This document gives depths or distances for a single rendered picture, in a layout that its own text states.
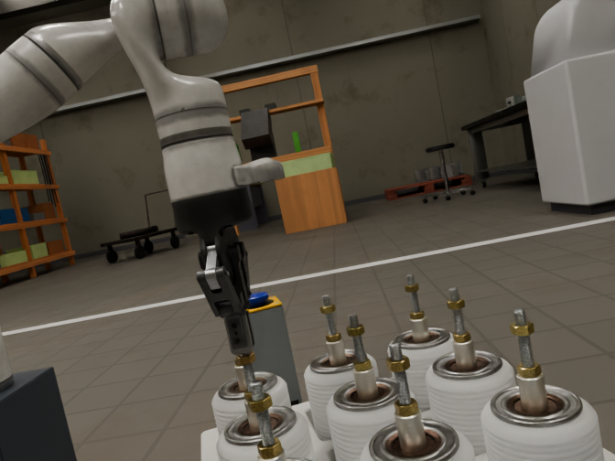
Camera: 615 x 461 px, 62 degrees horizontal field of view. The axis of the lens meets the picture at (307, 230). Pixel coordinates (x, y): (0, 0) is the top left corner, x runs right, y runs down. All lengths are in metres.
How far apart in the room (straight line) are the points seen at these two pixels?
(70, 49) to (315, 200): 5.02
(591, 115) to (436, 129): 6.32
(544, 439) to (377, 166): 8.86
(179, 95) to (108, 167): 9.65
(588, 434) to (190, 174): 0.40
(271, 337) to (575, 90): 2.72
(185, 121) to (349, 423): 0.33
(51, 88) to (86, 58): 0.06
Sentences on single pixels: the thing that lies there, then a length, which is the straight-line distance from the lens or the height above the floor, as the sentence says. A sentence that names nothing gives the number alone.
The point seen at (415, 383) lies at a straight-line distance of 0.69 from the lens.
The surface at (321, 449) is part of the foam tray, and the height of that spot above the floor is 0.18.
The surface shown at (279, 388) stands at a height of 0.25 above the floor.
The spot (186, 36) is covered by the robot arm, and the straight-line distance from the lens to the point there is 0.51.
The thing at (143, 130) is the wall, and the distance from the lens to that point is 9.91.
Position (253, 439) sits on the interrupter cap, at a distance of 0.53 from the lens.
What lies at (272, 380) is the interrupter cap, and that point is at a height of 0.25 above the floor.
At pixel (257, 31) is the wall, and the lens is 9.69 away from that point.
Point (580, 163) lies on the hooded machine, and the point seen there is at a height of 0.31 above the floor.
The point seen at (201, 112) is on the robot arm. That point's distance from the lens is 0.48.
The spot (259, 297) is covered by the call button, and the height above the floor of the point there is 0.33.
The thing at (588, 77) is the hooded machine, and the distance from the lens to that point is 3.31.
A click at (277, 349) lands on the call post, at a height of 0.25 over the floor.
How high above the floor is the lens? 0.48
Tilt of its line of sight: 5 degrees down
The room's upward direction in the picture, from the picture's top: 11 degrees counter-clockwise
